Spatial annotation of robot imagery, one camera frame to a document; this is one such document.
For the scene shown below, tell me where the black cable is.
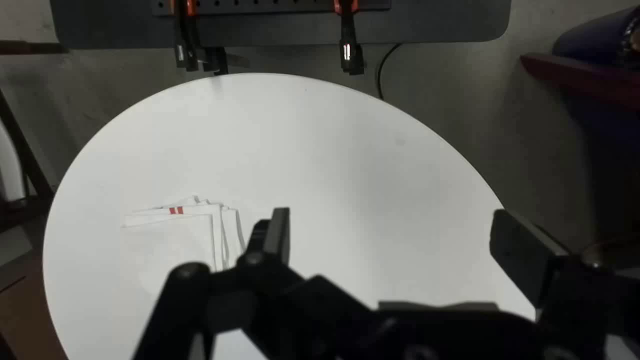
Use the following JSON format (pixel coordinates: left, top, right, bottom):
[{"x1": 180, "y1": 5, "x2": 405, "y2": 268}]
[{"x1": 376, "y1": 42, "x2": 405, "y2": 100}]

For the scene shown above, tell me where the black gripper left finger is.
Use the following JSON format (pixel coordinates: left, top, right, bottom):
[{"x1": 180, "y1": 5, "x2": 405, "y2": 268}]
[{"x1": 240, "y1": 209, "x2": 289, "y2": 267}]

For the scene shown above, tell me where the dark grey wall panel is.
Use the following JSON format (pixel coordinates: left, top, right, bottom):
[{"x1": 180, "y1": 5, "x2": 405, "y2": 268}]
[{"x1": 50, "y1": 0, "x2": 511, "y2": 51}]

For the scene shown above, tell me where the black orange clamp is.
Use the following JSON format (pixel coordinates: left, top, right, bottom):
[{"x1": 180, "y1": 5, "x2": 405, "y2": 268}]
[
  {"x1": 169, "y1": 0, "x2": 228, "y2": 77},
  {"x1": 332, "y1": 0, "x2": 363, "y2": 77}
]

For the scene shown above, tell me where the round white table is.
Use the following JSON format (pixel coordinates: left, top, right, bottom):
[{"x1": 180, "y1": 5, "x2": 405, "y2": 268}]
[{"x1": 43, "y1": 75, "x2": 531, "y2": 360}]

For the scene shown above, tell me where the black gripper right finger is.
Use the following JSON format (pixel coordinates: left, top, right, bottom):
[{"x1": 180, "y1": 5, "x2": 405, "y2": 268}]
[{"x1": 489, "y1": 211, "x2": 570, "y2": 308}]

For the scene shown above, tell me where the black chair frame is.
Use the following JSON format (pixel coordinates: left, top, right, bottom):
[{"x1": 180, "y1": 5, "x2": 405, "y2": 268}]
[{"x1": 0, "y1": 88, "x2": 56, "y2": 233}]

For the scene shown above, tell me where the right black orange clamp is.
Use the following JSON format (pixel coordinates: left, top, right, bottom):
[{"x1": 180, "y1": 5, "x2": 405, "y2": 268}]
[{"x1": 332, "y1": 0, "x2": 363, "y2": 77}]

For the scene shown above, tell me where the dark blue object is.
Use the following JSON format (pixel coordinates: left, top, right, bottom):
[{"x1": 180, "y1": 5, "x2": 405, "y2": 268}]
[{"x1": 552, "y1": 7, "x2": 640, "y2": 69}]

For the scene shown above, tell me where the left black orange clamp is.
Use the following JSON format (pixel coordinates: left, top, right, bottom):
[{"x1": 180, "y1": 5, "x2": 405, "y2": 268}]
[{"x1": 169, "y1": 0, "x2": 228, "y2": 77}]

